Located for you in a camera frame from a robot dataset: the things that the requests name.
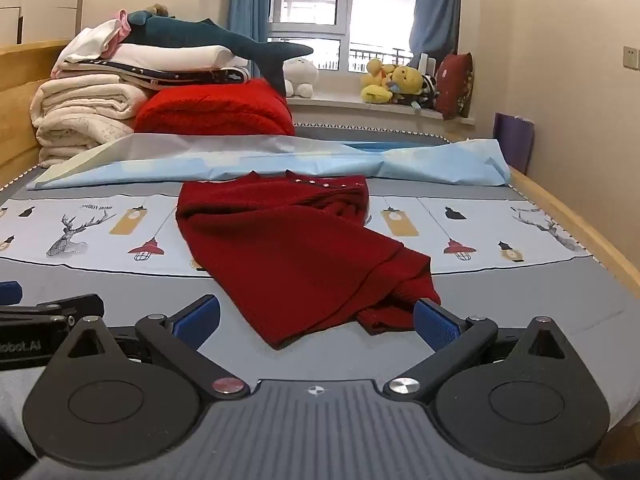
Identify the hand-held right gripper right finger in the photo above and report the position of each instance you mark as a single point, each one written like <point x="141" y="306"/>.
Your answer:
<point x="437" y="327"/>

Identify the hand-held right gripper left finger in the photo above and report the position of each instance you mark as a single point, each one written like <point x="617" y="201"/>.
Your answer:
<point x="202" y="317"/>

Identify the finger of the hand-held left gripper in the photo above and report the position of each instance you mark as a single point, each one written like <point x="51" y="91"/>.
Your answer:
<point x="70" y="306"/>
<point x="10" y="293"/>

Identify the dark red knit sweater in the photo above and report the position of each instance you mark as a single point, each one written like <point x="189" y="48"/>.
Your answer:
<point x="300" y="260"/>

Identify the light blue sheet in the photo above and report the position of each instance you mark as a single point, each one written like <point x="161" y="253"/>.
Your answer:
<point x="150" y="160"/>

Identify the stack of cream folded quilts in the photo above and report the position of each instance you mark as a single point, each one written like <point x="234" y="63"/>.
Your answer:
<point x="75" y="110"/>

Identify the purple paper bag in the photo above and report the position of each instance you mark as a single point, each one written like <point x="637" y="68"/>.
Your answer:
<point x="512" y="142"/>

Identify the bright red folded blanket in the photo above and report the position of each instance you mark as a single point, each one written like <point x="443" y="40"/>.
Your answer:
<point x="215" y="110"/>

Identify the black and white striped plush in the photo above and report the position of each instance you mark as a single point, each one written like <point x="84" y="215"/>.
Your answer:
<point x="430" y="91"/>

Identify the navy star-print folded blanket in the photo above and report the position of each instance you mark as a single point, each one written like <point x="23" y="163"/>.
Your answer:
<point x="200" y="77"/>

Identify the dark red patterned cushion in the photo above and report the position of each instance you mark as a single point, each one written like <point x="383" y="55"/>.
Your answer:
<point x="454" y="85"/>

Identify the yellow round plush toy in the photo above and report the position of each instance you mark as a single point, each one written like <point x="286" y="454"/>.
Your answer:
<point x="407" y="82"/>

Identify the yellow duck plush toy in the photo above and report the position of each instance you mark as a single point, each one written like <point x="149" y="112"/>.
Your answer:
<point x="375" y="85"/>

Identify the white plush toy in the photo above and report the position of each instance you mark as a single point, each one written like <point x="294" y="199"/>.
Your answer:
<point x="300" y="77"/>

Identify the white folded pillow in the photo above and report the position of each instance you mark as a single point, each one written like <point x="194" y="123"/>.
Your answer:
<point x="175" y="55"/>

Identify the white folded cloth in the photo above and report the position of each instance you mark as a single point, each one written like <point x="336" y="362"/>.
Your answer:
<point x="90" y="40"/>

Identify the pink cloth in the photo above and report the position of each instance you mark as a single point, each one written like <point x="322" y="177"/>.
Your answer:
<point x="119" y="30"/>

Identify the teal shark plush toy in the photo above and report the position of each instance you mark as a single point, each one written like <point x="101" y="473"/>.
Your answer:
<point x="200" y="35"/>

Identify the small brown plush toy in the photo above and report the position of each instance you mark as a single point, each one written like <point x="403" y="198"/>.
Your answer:
<point x="159" y="9"/>

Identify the blue curtain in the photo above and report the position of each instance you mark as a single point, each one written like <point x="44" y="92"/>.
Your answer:
<point x="250" y="5"/>
<point x="435" y="5"/>

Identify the white framed window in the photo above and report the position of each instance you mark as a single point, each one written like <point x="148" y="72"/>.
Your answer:
<point x="345" y="5"/>

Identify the wooden bed frame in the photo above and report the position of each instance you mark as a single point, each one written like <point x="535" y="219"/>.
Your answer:
<point x="20" y="90"/>

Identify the beige wall switch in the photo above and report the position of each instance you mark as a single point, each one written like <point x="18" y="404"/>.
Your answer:
<point x="631" y="57"/>

